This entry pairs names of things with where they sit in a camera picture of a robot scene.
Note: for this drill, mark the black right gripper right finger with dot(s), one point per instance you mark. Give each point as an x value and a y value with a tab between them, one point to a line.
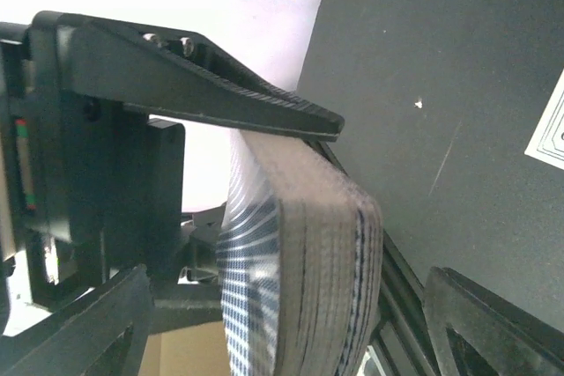
476	332

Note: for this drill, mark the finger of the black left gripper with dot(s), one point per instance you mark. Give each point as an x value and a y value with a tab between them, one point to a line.
181	74

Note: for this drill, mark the blue playing card deck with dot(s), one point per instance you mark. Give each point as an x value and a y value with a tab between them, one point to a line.
300	261

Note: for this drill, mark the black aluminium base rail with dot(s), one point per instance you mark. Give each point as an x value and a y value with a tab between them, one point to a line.
387	321

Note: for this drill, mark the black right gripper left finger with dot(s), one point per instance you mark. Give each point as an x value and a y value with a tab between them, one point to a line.
102	333

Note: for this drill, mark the white card box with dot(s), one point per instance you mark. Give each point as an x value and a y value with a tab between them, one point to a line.
546	144

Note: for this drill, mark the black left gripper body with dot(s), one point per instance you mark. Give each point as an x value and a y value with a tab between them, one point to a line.
92	159

